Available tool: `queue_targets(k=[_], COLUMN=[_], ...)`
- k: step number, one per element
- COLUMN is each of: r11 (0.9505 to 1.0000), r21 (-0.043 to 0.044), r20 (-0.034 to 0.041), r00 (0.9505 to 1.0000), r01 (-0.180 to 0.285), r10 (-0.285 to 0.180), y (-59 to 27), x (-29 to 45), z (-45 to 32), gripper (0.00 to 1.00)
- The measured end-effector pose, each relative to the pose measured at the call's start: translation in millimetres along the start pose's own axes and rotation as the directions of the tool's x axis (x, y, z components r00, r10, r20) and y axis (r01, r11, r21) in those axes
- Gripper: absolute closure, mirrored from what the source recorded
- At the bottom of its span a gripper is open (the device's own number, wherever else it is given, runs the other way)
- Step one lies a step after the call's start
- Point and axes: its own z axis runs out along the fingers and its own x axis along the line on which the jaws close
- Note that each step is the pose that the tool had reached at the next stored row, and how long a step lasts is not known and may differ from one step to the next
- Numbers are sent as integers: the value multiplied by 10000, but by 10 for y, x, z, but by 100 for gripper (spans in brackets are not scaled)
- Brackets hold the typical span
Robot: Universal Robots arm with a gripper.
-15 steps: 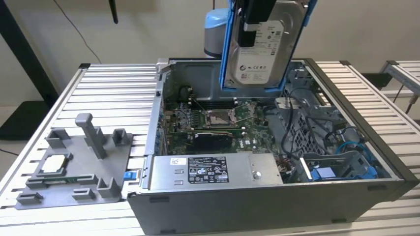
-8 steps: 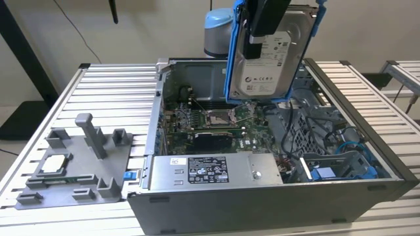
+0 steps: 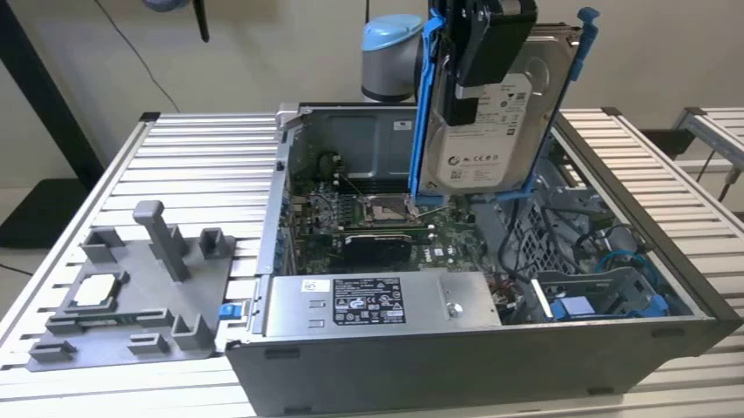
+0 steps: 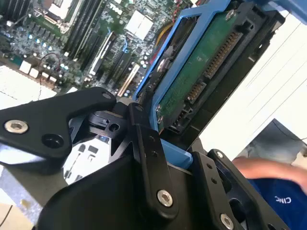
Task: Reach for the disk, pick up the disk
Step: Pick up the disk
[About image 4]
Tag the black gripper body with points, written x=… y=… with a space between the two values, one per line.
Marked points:
x=108 y=203

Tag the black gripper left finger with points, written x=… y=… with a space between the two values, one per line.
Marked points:
x=36 y=119

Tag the hard disk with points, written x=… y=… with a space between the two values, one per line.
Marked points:
x=192 y=72

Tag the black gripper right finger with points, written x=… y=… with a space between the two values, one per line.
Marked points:
x=206 y=172

